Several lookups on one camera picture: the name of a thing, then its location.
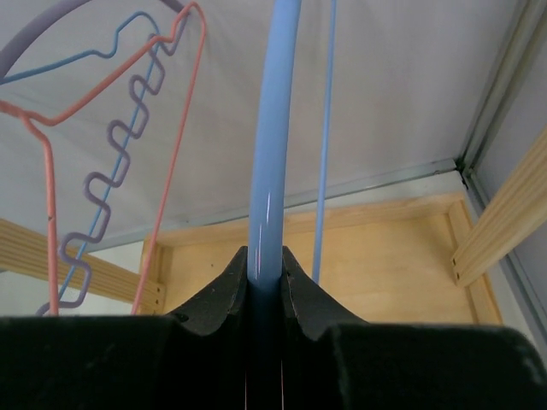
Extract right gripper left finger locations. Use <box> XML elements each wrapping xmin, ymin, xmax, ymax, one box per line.
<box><xmin>1</xmin><ymin>248</ymin><xmax>247</xmax><ymax>409</ymax></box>

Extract light blue hanger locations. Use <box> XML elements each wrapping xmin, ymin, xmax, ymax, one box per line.
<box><xmin>1</xmin><ymin>1</ymin><xmax>165</xmax><ymax>308</ymax></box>

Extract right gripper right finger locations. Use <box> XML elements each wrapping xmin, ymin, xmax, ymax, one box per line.
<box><xmin>280</xmin><ymin>249</ymin><xmax>546</xmax><ymax>409</ymax></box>

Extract wooden clothes rack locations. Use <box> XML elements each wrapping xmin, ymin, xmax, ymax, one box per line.
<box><xmin>0</xmin><ymin>123</ymin><xmax>547</xmax><ymax>328</ymax></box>

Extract pink hanger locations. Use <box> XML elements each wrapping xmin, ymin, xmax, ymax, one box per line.
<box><xmin>1</xmin><ymin>1</ymin><xmax>204</xmax><ymax>317</ymax></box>

